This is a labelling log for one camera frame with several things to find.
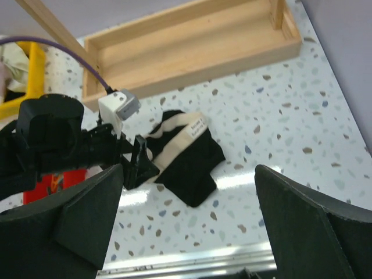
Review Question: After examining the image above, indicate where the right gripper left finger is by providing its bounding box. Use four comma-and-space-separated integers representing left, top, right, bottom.
1, 164, 123, 278

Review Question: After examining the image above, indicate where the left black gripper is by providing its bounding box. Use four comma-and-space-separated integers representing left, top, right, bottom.
78, 124, 160, 189

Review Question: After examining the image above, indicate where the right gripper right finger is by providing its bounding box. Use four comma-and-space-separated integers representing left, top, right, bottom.
255, 164, 371, 278

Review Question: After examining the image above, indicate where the black underwear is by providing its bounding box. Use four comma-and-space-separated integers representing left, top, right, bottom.
145, 110, 226, 208

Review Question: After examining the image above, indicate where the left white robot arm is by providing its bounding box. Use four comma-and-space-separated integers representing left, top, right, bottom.
1, 94, 160, 199

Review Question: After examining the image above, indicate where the red plastic bin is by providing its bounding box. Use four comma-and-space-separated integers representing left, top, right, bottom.
23, 169, 87, 205

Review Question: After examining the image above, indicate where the wooden rack base tray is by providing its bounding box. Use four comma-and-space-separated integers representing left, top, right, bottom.
84, 0, 302, 98

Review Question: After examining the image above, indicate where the yellow plastic tray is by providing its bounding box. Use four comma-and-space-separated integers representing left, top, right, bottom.
1, 41, 46, 119

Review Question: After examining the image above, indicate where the pale green cloth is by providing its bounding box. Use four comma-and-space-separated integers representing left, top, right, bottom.
1, 43, 30, 92

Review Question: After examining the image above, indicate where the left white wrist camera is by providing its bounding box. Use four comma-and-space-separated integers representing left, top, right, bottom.
98, 89, 141, 139

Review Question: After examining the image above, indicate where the left wooden rack post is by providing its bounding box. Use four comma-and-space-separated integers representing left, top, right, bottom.
16, 0, 99, 71

